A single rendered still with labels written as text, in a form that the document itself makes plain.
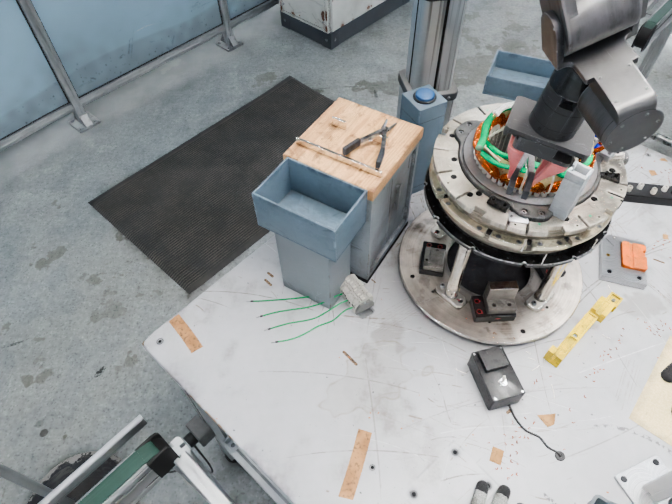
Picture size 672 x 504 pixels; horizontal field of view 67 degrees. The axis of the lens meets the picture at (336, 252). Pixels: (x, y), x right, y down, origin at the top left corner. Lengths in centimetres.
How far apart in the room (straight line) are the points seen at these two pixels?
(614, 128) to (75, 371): 188
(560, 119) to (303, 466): 67
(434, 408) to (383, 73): 237
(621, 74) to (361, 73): 258
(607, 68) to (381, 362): 65
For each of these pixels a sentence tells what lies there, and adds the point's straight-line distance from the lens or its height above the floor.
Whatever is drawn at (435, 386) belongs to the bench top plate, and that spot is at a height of 78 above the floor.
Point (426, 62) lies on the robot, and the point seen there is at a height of 101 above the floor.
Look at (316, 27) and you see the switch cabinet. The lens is 330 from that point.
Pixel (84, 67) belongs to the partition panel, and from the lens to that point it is 295.
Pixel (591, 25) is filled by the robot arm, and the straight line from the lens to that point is 56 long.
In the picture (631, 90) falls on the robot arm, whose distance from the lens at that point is 56.
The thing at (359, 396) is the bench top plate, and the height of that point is 78.
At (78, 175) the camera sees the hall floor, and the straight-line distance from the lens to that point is 275.
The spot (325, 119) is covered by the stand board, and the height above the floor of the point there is 106.
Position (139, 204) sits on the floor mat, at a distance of 246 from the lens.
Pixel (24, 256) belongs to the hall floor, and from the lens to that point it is 251.
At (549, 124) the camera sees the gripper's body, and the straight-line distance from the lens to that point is 65.
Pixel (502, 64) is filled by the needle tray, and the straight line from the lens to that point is 127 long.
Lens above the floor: 169
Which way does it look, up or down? 53 degrees down
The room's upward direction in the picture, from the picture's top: 1 degrees counter-clockwise
